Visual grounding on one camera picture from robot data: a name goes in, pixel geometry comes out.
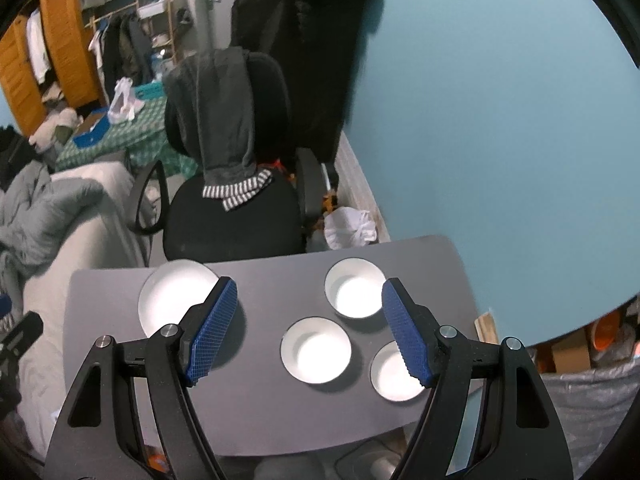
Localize white plastic bag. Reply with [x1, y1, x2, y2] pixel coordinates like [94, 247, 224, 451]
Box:
[107, 77, 146, 124]

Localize white hanging shirt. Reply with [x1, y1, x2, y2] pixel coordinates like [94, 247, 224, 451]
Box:
[26, 10, 54, 84]

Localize light wooden board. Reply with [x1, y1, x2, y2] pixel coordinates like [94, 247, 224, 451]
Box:
[475, 312, 501, 344]

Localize grey duvet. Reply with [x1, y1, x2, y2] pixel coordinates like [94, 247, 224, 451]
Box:
[0, 160, 107, 287]

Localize green checkered tablecloth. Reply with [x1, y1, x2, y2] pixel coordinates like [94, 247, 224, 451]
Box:
[55, 95, 198, 179]

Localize grey door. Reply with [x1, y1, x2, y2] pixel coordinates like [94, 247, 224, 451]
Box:
[192, 0, 236, 57]

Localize wooden louvred wardrobe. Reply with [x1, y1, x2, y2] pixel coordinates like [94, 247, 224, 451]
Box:
[0, 0, 108, 133]

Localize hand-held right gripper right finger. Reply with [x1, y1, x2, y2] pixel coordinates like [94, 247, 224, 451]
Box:
[381, 276, 574, 480]

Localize white plate with dark rim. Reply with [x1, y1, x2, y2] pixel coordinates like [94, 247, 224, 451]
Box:
[137, 259, 222, 339]

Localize dark jackets on rack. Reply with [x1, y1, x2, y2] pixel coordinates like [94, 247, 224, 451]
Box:
[102, 10, 154, 101]

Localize white bowl with dark rim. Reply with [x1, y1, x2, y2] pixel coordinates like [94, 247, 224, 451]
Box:
[324, 257, 387, 320]
[370, 340, 431, 404]
[280, 316, 353, 371]

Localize black clothing pile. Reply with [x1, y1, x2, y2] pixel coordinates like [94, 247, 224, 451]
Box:
[0, 127, 39, 191]

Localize grey plastic tarp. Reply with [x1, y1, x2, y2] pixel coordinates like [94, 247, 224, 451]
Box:
[540, 345, 640, 480]

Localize orange bucket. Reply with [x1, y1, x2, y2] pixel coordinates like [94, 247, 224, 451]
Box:
[590, 312, 627, 351]

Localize grey garment with striped cuffs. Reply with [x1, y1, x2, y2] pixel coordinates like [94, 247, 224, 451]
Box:
[165, 46, 274, 212]

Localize grey bed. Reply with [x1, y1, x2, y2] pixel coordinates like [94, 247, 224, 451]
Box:
[15, 160, 167, 456]

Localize black office chair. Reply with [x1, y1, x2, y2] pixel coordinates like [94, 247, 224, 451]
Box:
[127, 50, 328, 264]

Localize black hanging coats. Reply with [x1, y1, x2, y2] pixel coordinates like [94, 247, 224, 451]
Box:
[230, 0, 386, 161]

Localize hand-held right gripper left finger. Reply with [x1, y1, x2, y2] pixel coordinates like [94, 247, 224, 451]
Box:
[45, 276, 239, 480]

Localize orange toy clutter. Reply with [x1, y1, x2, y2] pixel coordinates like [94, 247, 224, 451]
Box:
[320, 187, 347, 222]

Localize blue box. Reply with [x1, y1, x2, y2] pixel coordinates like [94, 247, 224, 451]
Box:
[72, 110, 111, 149]

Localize white trash bag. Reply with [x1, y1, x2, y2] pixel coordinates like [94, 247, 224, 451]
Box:
[324, 206, 379, 251]

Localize wooden shelf rack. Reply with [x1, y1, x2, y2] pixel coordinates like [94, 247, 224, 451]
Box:
[135, 0, 182, 61]

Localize beige clothing pile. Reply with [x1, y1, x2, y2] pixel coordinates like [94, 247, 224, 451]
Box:
[27, 107, 84, 154]

